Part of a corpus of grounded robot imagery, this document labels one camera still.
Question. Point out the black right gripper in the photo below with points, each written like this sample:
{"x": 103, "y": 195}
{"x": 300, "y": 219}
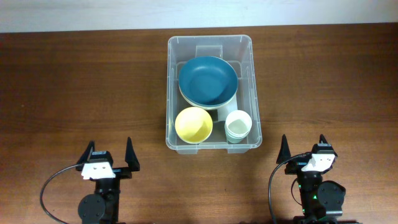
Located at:
{"x": 296, "y": 165}

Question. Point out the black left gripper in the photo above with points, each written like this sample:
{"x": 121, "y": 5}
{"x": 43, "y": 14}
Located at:
{"x": 130, "y": 159}

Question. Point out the cream cup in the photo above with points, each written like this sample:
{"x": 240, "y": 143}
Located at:
{"x": 238, "y": 123}

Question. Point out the yellow small bowl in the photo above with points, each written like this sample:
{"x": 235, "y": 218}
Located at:
{"x": 193, "y": 125}

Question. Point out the beige bowl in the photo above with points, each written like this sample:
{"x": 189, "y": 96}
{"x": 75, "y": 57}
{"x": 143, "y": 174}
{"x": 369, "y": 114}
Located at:
{"x": 183, "y": 102}

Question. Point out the blue bowl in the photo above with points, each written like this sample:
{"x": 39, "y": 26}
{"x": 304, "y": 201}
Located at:
{"x": 208, "y": 81}

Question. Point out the mint green cup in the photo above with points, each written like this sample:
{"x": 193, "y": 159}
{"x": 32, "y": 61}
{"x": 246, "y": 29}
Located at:
{"x": 233, "y": 139}

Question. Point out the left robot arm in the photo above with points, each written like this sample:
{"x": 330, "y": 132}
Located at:
{"x": 103, "y": 205}

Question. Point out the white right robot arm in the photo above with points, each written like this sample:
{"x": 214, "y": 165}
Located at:
{"x": 321, "y": 200}

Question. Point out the white label in bin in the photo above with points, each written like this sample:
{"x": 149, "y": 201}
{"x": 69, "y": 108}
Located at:
{"x": 225, "y": 110}

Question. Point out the clear plastic storage bin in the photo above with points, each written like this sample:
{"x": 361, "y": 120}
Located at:
{"x": 237, "y": 51}

